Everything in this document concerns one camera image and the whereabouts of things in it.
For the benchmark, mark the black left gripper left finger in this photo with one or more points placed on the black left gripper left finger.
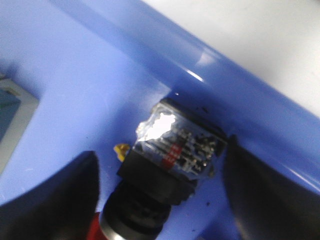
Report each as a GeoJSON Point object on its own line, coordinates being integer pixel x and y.
{"type": "Point", "coordinates": [60, 208]}

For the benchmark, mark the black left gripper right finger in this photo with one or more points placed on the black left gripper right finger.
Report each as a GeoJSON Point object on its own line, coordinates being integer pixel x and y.
{"type": "Point", "coordinates": [266, 205]}

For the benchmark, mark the red emergency stop button switch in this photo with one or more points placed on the red emergency stop button switch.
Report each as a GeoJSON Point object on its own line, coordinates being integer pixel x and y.
{"type": "Point", "coordinates": [175, 149]}

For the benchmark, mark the white circuit breaker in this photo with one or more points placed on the white circuit breaker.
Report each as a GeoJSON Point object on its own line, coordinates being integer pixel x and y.
{"type": "Point", "coordinates": [17, 107]}

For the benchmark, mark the blue plastic tray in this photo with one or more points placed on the blue plastic tray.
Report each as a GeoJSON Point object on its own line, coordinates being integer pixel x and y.
{"type": "Point", "coordinates": [98, 67]}

